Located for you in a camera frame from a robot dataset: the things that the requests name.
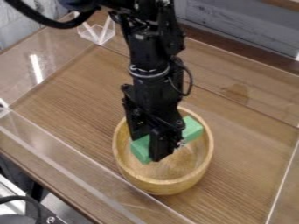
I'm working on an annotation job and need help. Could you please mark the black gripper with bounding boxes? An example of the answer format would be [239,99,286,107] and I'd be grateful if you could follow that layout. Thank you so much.
[121,58,192,162]

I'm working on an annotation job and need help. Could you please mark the green foam block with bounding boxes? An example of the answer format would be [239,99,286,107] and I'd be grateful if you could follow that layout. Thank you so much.
[129,115,204,165]

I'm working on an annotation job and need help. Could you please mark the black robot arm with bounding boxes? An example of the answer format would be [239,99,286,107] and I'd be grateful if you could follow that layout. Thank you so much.
[59,0,192,162]

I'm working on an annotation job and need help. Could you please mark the brown wooden bowl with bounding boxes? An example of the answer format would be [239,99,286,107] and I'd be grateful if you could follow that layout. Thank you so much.
[112,107,213,195]

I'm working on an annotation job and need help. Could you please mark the black metal bracket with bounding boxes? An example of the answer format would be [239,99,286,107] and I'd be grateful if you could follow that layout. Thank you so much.
[24,194,67,224]

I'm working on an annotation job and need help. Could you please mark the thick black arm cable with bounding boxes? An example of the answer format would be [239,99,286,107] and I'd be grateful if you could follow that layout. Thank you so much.
[3,0,103,30]

